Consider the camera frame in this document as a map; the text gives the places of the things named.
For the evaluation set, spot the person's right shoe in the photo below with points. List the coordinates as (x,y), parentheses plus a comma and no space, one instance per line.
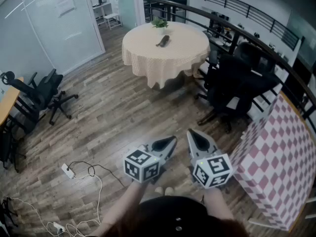
(169,191)

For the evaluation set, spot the black stand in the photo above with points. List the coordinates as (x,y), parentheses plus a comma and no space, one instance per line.
(5,213)

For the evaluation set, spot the white paper notice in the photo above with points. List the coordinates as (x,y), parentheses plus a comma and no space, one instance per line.
(64,2)

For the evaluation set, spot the pink checked tablecloth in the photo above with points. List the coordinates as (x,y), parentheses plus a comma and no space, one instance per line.
(279,157)

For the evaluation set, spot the potted green plant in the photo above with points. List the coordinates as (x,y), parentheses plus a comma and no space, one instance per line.
(160,23)

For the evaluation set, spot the cluttered white counter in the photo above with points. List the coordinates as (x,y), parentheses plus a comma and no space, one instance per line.
(222,37)

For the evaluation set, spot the cream checked round tablecloth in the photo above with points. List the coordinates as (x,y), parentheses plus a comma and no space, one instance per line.
(172,57)

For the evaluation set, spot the dark grey pouch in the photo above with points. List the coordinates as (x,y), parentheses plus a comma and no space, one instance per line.
(164,40)

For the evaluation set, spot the white stool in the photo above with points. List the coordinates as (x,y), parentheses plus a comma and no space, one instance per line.
(112,16)

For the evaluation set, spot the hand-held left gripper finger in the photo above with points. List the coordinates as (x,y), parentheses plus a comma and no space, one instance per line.
(163,138)
(171,150)

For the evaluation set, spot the black balcony railing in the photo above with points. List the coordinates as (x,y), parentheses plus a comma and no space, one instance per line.
(249,11)

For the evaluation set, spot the person's black top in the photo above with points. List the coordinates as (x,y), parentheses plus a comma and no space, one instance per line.
(168,211)

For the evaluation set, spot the person's right forearm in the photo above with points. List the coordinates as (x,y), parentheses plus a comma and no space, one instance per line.
(217,204)

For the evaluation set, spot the person's left shoe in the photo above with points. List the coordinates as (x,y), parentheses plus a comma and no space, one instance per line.
(158,191)

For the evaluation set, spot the curved black railing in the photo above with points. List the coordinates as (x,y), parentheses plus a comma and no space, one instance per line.
(249,39)

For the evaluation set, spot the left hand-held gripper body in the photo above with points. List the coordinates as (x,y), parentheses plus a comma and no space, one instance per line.
(140,165)

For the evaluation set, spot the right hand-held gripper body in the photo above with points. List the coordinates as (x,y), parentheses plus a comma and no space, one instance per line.
(212,171)

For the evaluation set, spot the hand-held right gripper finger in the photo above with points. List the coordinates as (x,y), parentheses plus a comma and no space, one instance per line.
(209,141)
(192,144)

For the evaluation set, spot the person's left forearm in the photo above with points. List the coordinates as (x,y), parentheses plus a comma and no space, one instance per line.
(123,206)

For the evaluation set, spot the person's shoe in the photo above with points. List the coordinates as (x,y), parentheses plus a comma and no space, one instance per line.
(169,191)
(158,191)

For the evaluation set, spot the black office chair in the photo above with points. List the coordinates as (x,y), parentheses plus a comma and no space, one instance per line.
(234,88)
(254,55)
(42,90)
(7,144)

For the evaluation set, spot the orange wooden table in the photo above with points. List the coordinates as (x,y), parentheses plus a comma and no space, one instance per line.
(7,100)

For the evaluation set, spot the white shelf unit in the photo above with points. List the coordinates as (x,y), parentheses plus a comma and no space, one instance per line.
(101,6)

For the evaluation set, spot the white power strip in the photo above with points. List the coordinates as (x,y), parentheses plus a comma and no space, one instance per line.
(67,170)

